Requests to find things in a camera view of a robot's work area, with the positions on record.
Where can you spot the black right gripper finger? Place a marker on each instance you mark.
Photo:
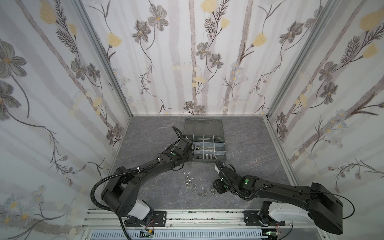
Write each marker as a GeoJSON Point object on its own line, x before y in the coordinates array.
{"type": "Point", "coordinates": [219, 165]}
{"type": "Point", "coordinates": [219, 186]}

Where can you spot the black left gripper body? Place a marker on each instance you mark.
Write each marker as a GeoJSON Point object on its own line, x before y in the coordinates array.
{"type": "Point", "coordinates": [188, 146]}

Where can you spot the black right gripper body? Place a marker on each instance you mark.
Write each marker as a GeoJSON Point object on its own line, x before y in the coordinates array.
{"type": "Point", "coordinates": [221, 171]}

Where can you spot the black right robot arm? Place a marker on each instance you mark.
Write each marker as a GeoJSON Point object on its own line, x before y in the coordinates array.
{"type": "Point", "coordinates": [324, 208]}

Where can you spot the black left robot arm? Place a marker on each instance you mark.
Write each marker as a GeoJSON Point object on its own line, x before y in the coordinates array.
{"type": "Point", "coordinates": [118, 193]}

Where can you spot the green plastic organizer box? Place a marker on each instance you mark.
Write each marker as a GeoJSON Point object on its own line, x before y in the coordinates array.
{"type": "Point", "coordinates": [208, 133]}

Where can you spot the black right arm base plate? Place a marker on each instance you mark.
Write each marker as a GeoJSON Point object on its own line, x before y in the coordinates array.
{"type": "Point", "coordinates": [260, 219]}

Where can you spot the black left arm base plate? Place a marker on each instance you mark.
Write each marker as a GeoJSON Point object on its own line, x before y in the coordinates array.
{"type": "Point", "coordinates": [154, 219]}

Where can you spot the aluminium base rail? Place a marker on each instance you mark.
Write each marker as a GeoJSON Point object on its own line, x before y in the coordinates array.
{"type": "Point", "coordinates": [200, 218]}

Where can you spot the white slotted cable duct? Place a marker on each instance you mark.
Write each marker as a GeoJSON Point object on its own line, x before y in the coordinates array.
{"type": "Point", "coordinates": [218, 234]}

